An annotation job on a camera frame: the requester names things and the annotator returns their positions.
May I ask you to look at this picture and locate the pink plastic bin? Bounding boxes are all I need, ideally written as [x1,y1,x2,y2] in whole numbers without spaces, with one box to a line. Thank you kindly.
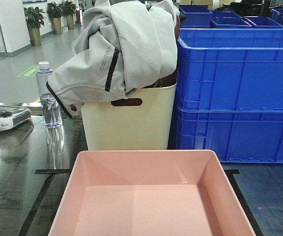
[49,150,255,236]

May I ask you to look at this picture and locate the blue bin background left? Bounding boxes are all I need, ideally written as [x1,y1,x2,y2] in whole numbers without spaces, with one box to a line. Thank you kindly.
[179,5,212,28]

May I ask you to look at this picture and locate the blue bin background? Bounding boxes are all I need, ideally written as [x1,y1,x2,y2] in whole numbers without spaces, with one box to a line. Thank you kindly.
[210,17,252,29]
[243,16,283,29]
[179,5,212,28]

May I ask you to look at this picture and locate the blue bin background middle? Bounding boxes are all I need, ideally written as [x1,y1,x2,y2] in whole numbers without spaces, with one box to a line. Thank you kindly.
[210,17,252,29]

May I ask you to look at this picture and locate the blue bin background right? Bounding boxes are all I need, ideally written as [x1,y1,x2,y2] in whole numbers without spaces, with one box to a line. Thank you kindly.
[243,16,283,29]

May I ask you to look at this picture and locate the cream plastic basket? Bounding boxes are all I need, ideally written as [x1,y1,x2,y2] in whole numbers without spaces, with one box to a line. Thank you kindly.
[81,84,176,150]

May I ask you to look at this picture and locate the grey jacket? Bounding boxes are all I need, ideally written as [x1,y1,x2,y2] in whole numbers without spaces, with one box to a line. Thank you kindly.
[46,0,179,118]

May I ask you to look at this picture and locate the large blue crate upper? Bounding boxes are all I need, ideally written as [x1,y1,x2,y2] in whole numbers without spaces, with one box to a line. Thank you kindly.
[177,29,283,111]

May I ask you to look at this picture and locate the large blue crate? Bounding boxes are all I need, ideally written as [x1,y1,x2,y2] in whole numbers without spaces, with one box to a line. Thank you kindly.
[177,29,283,111]
[175,108,283,164]

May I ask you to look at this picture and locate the clear water bottle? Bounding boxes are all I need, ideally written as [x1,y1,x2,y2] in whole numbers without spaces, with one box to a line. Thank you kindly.
[36,61,62,128]

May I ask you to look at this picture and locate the large blue crate lower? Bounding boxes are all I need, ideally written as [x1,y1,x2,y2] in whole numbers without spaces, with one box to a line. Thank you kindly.
[175,108,283,164]

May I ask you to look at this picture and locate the green floor sign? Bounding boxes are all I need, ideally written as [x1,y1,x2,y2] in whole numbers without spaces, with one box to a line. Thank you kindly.
[17,64,39,78]

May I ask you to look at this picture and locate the potted plant right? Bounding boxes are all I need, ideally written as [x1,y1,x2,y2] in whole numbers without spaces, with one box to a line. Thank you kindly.
[61,0,77,30]

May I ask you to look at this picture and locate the potted plant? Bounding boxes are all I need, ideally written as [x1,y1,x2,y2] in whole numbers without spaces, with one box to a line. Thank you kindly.
[61,0,77,30]
[24,6,45,46]
[47,1,62,35]

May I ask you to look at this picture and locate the potted plant middle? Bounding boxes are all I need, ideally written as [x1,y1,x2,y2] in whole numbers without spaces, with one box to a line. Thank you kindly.
[47,1,62,35]

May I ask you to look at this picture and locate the white game controller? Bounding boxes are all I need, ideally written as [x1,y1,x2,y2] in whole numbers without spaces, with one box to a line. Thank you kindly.
[0,105,31,131]

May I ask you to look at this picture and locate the potted plant left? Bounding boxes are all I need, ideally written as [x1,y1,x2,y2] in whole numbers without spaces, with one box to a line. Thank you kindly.
[24,6,45,46]

